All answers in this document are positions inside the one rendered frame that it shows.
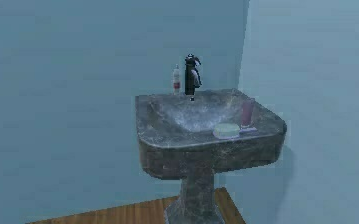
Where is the pale green soap bar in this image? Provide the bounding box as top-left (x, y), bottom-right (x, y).
top-left (212, 122), bottom-right (241, 140)

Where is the maroon cup on base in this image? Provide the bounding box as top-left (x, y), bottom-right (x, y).
top-left (238, 98), bottom-right (259, 135)

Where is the black sink faucet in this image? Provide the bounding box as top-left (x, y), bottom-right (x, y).
top-left (183, 52), bottom-right (203, 102)

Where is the white bottle with red label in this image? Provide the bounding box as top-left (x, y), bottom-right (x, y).
top-left (172, 63), bottom-right (182, 96)

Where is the grey marble pedestal sink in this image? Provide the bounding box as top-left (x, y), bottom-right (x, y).
top-left (134, 87), bottom-right (288, 224)

